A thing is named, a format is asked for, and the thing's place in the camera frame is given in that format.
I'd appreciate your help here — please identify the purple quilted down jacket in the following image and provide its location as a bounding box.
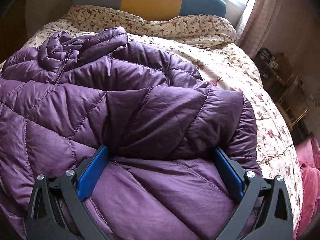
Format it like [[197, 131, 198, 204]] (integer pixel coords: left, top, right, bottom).
[[1, 27, 261, 239]]

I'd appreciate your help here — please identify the pink quilted blanket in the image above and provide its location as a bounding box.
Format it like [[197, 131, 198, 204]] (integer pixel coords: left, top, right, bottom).
[[294, 135, 319, 239]]

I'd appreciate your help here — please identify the wooden chair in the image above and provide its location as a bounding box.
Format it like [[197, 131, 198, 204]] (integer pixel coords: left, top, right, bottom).
[[276, 87, 310, 132]]

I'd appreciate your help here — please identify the cluttered wooden desk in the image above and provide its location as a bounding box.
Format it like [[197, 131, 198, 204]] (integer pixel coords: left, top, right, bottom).
[[253, 48, 303, 101]]

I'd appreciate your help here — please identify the floral bed quilt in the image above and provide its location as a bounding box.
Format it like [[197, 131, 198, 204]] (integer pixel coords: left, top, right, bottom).
[[0, 19, 304, 233]]

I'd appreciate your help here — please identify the floral pillow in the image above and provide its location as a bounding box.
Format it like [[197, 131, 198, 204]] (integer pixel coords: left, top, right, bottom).
[[63, 5, 237, 49]]

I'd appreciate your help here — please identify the brown wooden wardrobe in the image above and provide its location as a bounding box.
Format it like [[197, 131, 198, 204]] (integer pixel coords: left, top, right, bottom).
[[1, 0, 28, 62]]

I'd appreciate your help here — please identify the right floral curtain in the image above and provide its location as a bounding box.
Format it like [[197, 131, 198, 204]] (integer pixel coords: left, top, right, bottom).
[[236, 0, 283, 58]]

